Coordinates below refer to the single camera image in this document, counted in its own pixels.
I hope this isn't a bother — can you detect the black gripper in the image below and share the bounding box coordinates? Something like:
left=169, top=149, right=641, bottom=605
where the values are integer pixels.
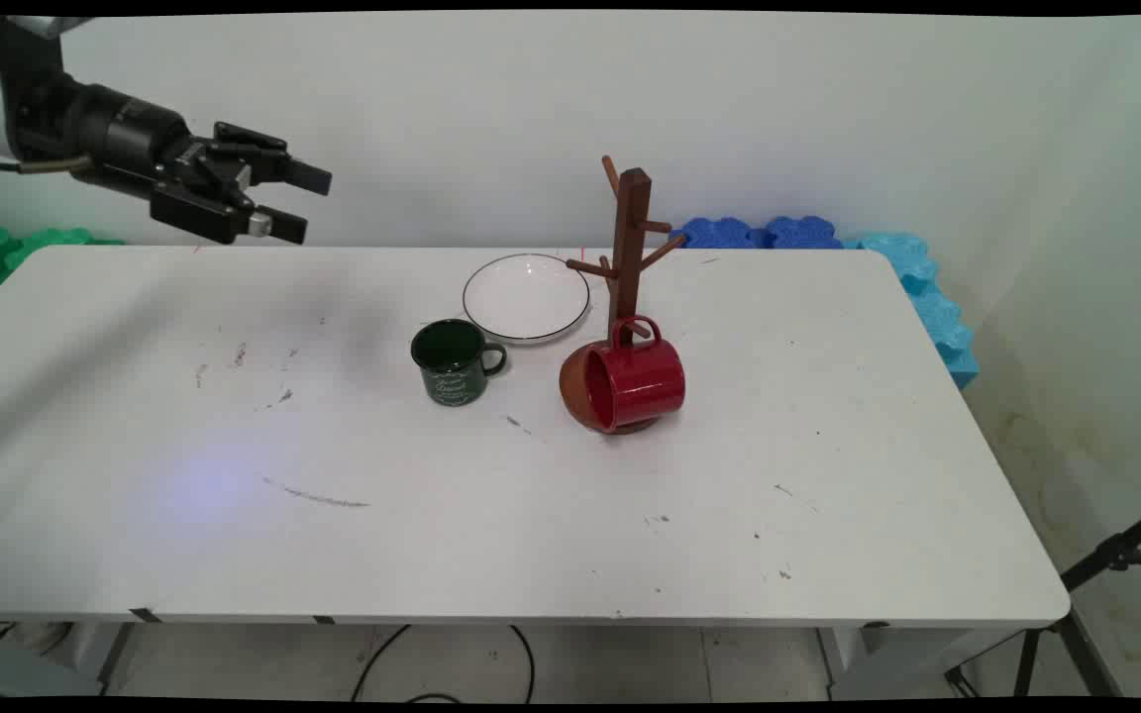
left=68, top=84, right=334, bottom=247

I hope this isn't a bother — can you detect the red enamel mug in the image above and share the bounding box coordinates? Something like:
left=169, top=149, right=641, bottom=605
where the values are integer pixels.
left=583, top=314, right=687, bottom=435

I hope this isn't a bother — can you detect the dark green enamel mug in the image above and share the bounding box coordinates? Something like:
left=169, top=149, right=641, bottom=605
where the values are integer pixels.
left=409, top=318, right=509, bottom=408

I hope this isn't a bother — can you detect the white plate with dark rim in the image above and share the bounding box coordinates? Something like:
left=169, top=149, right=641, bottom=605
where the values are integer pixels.
left=461, top=253, right=593, bottom=347

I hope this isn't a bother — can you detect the brown wooden mug tree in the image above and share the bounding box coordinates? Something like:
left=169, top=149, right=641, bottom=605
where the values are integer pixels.
left=558, top=153, right=688, bottom=438

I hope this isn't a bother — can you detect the blue foam block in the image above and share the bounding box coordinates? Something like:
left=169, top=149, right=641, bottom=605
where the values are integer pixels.
left=763, top=215, right=846, bottom=251
left=674, top=217, right=772, bottom=251

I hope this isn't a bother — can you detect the grey table leg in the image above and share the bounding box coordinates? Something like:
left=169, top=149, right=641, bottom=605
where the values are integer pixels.
left=95, top=622, right=139, bottom=692
left=816, top=627, right=874, bottom=697

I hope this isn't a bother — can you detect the cyan foam block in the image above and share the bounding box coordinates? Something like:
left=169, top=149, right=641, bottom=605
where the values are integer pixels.
left=909, top=282, right=981, bottom=391
left=842, top=232, right=941, bottom=296

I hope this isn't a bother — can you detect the black tripod stand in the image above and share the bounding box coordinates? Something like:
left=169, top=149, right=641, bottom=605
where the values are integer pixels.
left=944, top=497, right=1141, bottom=700

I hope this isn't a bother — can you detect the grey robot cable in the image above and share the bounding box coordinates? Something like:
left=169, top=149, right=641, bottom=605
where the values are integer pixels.
left=0, top=153, right=94, bottom=176

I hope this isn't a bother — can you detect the black floor cable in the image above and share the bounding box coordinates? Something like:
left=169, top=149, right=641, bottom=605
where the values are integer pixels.
left=350, top=624, right=415, bottom=704
left=507, top=624, right=537, bottom=704

